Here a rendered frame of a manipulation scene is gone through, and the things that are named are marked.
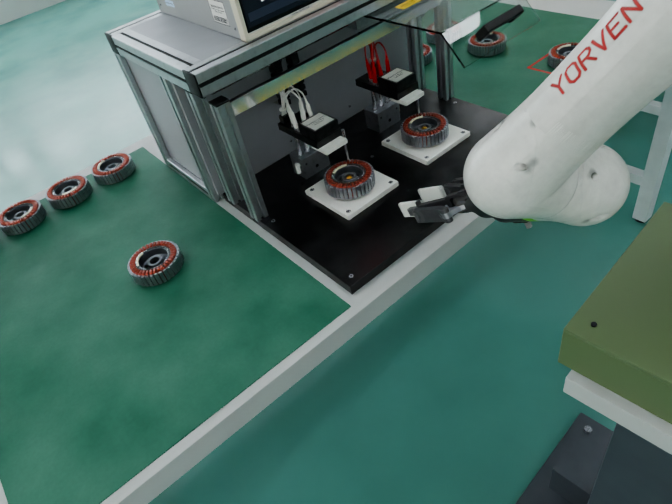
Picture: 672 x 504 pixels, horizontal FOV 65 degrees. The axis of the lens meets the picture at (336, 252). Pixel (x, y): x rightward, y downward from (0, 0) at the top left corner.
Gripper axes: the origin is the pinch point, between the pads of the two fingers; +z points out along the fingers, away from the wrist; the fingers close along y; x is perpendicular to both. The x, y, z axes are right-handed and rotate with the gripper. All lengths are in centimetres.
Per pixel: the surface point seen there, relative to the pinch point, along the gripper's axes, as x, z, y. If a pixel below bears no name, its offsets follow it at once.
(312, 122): 21.9, 22.3, -0.9
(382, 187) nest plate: 2.6, 16.7, 3.8
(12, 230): 34, 73, -63
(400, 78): 20.6, 20.0, 23.4
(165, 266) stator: 11, 31, -42
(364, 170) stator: 7.6, 18.5, 2.9
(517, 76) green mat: 5, 26, 65
